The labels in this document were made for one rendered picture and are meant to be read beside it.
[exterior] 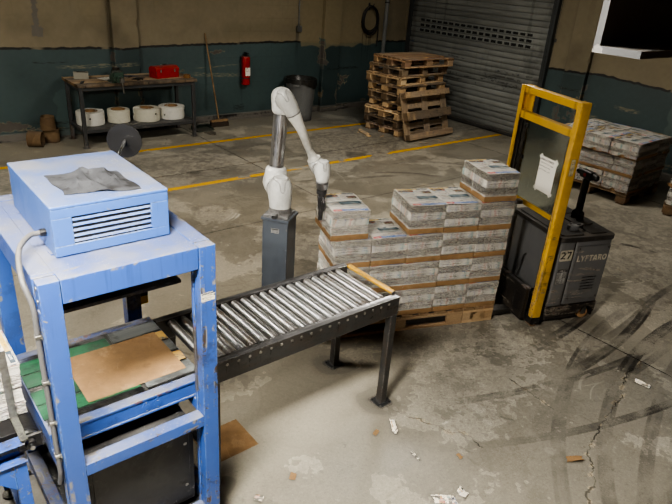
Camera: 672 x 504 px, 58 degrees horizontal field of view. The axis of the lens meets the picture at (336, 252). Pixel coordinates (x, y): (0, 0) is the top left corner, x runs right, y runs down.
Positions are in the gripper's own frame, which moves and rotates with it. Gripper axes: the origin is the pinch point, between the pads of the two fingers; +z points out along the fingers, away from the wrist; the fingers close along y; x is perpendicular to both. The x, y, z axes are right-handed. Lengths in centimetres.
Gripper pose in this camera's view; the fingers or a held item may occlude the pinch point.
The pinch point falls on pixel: (320, 215)
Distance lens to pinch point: 438.1
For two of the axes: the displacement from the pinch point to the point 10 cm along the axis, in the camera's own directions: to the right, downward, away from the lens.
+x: -9.5, 0.7, -3.1
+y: -3.1, -4.2, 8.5
